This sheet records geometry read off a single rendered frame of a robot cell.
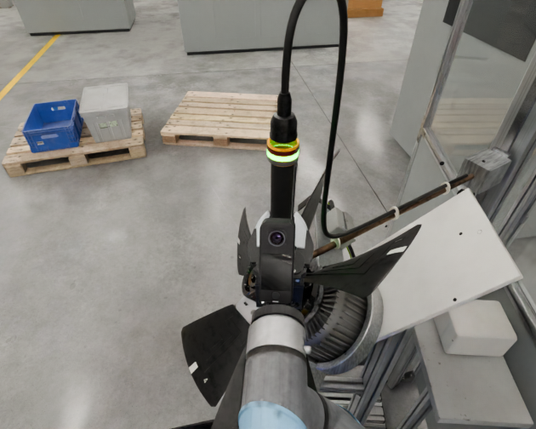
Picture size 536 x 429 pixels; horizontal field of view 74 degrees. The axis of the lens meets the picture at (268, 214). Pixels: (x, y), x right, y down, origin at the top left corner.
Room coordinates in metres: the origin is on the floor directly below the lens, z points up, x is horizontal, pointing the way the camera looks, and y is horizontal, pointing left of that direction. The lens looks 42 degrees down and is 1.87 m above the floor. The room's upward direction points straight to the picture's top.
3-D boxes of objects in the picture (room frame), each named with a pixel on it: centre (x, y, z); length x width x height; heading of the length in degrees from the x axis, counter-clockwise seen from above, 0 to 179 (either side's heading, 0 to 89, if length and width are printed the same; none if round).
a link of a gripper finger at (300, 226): (0.41, -0.05, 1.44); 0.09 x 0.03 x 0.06; 167
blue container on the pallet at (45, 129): (3.08, 2.02, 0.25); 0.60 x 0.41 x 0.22; 17
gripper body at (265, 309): (0.31, -0.02, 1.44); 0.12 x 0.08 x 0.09; 177
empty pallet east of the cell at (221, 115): (3.58, 0.41, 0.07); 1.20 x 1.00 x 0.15; 84
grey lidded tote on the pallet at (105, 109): (3.23, 1.54, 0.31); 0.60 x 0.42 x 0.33; 17
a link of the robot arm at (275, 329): (0.23, -0.01, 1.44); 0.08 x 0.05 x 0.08; 87
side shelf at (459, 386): (0.50, -0.58, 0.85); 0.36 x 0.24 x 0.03; 177
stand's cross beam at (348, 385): (0.54, -0.25, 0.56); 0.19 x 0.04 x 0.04; 87
